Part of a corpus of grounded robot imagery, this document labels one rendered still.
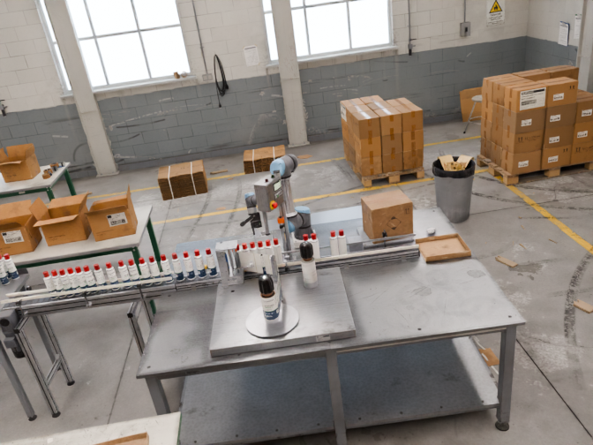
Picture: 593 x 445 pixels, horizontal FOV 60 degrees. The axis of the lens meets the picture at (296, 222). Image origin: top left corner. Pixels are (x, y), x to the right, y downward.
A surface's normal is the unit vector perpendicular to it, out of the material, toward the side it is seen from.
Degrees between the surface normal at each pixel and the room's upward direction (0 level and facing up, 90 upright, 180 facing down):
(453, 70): 90
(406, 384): 2
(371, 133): 90
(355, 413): 0
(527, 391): 0
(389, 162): 90
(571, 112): 90
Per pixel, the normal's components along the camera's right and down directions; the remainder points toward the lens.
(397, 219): 0.19, 0.41
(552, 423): -0.12, -0.89
